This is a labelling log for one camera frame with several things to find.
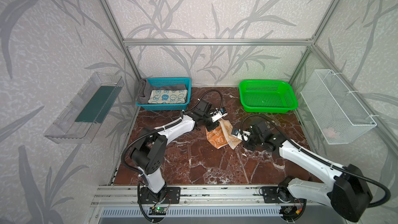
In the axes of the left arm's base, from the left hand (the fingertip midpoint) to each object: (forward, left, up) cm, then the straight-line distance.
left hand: (219, 116), depth 89 cm
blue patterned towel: (+22, +35, -8) cm, 42 cm away
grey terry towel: (+20, +49, 0) cm, 53 cm away
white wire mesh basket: (-13, -47, +24) cm, 55 cm away
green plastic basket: (+26, -38, -12) cm, 48 cm away
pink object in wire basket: (-14, -52, +9) cm, 55 cm away
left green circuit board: (-44, +29, -13) cm, 55 cm away
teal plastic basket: (+27, +35, +1) cm, 44 cm away
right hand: (-9, -12, -1) cm, 15 cm away
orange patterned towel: (-10, -2, -6) cm, 11 cm away
